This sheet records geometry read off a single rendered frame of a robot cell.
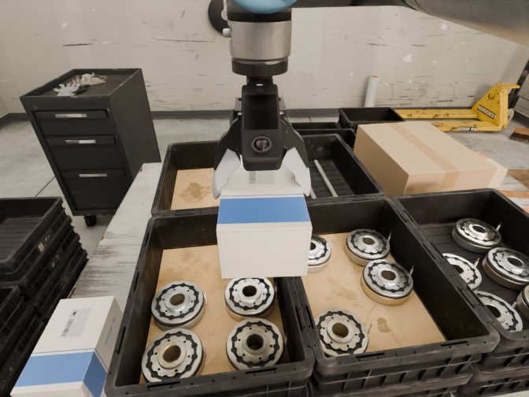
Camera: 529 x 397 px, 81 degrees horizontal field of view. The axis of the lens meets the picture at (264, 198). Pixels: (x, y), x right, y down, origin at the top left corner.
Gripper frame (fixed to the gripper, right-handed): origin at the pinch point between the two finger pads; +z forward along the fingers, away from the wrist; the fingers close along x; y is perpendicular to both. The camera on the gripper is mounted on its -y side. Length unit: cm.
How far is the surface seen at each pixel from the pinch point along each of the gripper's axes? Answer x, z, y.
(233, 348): 5.5, 24.9, -9.6
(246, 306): 3.2, 24.6, -1.2
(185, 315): 15.0, 24.7, -2.7
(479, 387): -40, 35, -14
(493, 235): -59, 25, 17
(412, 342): -27.8, 27.8, -8.3
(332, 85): -94, 71, 329
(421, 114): -199, 100, 308
